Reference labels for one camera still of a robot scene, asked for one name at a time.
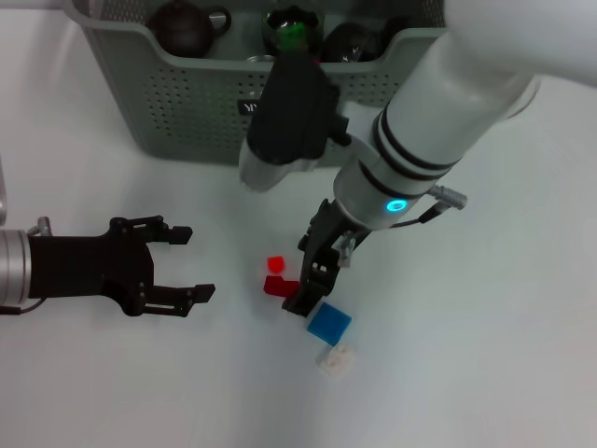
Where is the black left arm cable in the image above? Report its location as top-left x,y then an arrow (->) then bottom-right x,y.
0,298 -> 44,315

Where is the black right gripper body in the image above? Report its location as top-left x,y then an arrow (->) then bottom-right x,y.
298,198 -> 370,263

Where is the white flat two-stud plate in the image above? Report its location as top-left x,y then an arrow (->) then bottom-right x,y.
315,343 -> 355,380

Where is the black clay teapot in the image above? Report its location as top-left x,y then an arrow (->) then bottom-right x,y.
147,0 -> 233,60

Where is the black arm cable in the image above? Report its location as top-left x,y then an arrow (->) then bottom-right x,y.
389,203 -> 448,231
0,298 -> 44,315

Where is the dark red toy brick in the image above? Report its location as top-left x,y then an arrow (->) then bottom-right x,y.
263,274 -> 300,298

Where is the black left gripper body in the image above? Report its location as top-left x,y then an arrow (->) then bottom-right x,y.
27,217 -> 157,317

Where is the blue square toy plate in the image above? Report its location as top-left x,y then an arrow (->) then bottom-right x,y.
306,301 -> 354,347

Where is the grey-green perforated storage bin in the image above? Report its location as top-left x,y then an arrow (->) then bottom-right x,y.
69,0 -> 449,168

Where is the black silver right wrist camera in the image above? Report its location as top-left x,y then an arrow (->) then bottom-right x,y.
238,53 -> 352,192

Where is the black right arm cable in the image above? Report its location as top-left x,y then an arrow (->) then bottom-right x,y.
389,203 -> 448,231

